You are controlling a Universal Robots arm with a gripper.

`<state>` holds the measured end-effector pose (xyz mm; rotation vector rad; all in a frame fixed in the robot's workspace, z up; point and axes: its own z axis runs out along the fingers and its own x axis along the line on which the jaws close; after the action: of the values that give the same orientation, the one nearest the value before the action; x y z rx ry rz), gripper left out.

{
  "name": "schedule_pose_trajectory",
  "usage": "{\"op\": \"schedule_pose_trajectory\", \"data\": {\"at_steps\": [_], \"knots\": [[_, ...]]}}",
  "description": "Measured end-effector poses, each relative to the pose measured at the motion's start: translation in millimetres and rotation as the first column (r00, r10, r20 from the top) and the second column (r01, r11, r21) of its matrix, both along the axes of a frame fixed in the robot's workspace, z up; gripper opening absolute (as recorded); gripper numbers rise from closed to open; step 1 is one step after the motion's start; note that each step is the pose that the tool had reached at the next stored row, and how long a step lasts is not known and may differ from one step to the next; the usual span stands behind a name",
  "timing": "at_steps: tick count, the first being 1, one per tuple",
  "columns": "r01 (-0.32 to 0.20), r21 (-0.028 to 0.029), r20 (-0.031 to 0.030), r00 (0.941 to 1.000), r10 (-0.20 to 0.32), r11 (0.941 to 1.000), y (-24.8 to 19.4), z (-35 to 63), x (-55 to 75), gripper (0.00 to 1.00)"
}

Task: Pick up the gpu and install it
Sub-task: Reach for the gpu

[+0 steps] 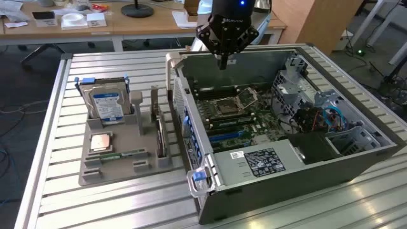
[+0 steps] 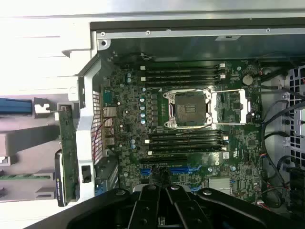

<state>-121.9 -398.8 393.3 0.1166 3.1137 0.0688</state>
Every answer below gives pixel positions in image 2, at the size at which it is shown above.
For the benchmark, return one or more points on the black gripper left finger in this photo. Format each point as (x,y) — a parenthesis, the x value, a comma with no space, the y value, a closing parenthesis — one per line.
(143,210)

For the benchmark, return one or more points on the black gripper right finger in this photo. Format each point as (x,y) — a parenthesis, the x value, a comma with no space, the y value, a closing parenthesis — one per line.
(186,210)

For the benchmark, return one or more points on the blue expansion slot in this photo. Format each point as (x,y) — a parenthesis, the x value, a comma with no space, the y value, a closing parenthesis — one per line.
(181,171)

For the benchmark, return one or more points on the silver finned chipset heatsink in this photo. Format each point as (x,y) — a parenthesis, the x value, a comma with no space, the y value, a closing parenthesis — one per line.
(219,183)

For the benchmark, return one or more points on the green motherboard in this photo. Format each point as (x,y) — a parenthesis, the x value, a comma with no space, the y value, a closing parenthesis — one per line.
(133,114)

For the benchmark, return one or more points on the CPU socket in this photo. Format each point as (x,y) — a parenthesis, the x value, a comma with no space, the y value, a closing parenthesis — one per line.
(189,109)

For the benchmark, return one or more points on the silver socket cover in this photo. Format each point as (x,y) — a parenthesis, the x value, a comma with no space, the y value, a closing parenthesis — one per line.
(216,107)

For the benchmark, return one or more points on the black power plug bundle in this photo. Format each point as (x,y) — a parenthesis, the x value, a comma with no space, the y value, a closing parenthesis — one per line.
(295,181)

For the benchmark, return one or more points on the grey parts rack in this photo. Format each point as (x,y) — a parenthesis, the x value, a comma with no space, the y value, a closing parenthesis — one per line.
(28,133)

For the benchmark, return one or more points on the silver coin battery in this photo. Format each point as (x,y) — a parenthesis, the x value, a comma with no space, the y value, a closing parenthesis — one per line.
(247,80)

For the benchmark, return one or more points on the hard disk with blue caddy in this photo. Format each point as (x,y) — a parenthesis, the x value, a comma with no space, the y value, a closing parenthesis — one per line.
(14,106)

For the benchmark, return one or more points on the dark grey open PC case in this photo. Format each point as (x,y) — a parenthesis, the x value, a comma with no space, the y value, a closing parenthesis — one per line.
(166,45)

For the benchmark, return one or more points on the perforated metal disk bay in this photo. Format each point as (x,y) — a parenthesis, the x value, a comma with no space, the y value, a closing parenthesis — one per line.
(297,83)

